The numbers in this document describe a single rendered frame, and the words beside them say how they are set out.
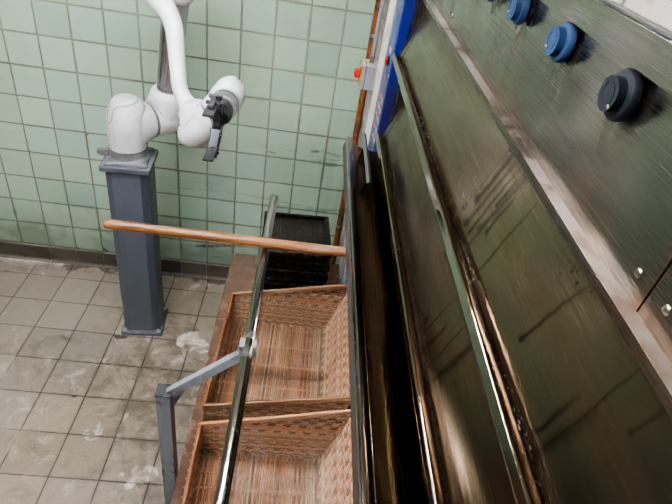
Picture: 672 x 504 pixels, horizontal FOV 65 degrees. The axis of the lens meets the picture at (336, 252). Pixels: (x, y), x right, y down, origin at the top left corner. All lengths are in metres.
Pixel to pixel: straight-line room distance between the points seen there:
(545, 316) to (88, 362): 2.56
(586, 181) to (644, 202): 0.10
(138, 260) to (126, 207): 0.30
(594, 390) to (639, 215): 0.17
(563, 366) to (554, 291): 0.09
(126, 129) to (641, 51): 2.05
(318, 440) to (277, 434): 0.13
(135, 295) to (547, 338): 2.43
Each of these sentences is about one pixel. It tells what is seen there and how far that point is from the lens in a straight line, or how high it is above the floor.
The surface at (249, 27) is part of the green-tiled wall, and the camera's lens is 2.64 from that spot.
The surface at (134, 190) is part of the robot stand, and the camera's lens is 2.49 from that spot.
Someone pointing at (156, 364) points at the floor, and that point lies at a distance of 2.90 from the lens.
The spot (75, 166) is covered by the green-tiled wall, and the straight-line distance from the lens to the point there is 3.18.
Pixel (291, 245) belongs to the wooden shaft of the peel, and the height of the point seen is 1.20.
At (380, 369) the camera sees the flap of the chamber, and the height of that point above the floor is 1.41.
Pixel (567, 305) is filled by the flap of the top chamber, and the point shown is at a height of 1.83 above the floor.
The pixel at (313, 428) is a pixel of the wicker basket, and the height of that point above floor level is 0.75.
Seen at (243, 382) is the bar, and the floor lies 1.17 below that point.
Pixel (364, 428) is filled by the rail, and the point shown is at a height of 1.45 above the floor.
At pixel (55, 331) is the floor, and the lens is 3.15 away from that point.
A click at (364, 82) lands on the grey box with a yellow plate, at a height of 1.44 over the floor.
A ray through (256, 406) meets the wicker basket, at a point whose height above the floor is 0.76.
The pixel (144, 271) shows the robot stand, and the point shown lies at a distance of 2.75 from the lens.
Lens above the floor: 2.18
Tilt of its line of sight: 36 degrees down
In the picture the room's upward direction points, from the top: 10 degrees clockwise
